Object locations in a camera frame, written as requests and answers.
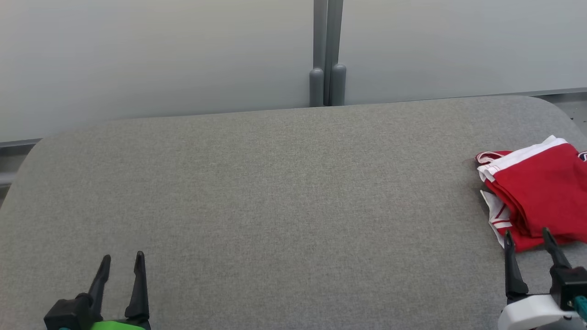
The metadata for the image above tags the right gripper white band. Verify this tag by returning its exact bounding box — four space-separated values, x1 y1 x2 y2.
498 228 587 330

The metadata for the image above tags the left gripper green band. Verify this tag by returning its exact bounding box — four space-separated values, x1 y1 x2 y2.
87 251 152 330

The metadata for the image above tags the red and white shirt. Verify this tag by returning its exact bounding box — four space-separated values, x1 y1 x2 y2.
475 135 587 253

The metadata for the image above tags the grey partition bottom rail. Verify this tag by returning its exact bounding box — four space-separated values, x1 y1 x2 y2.
527 87 587 98
0 137 43 150

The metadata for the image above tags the grey partition post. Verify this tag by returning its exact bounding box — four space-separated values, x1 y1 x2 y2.
309 0 325 107
328 0 347 106

